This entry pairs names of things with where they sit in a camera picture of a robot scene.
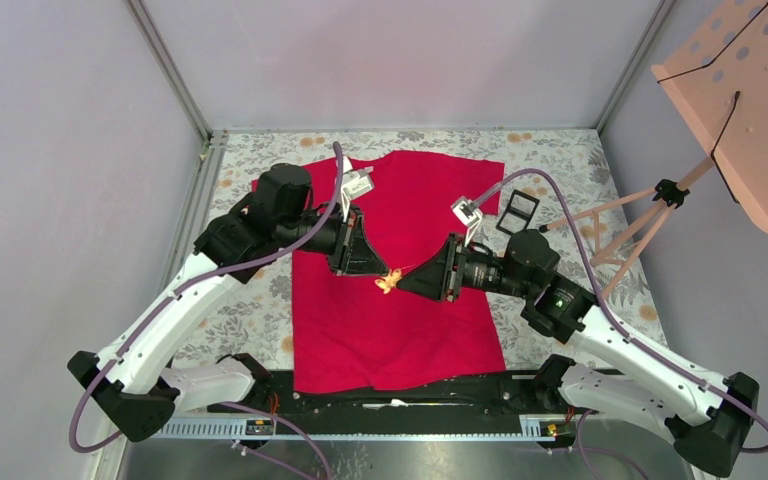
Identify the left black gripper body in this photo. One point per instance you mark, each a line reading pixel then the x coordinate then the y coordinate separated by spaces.
pixel 347 236

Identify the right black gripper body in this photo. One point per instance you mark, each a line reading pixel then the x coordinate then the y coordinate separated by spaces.
pixel 451 278

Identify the orange glitter brooch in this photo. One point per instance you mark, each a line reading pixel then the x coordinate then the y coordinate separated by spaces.
pixel 388 283

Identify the red t-shirt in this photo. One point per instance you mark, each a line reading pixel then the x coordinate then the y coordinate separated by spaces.
pixel 349 332

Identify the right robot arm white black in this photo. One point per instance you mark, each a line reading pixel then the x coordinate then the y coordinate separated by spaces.
pixel 704 415

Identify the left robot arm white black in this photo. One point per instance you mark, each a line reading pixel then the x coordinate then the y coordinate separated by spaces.
pixel 131 380

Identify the black brooch box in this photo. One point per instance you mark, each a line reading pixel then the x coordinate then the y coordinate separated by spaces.
pixel 518 213

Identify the floral patterned table mat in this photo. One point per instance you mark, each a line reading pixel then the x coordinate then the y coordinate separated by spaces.
pixel 565 169

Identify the pink perforated music stand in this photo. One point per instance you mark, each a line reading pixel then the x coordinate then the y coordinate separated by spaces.
pixel 718 83

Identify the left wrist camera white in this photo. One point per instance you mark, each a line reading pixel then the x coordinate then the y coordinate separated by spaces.
pixel 355 182

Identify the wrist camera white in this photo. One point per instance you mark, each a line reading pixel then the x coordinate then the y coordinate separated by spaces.
pixel 355 182
pixel 470 215

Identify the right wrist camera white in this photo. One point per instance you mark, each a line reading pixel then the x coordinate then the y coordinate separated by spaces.
pixel 470 215

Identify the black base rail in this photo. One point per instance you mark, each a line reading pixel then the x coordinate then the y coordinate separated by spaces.
pixel 480 405

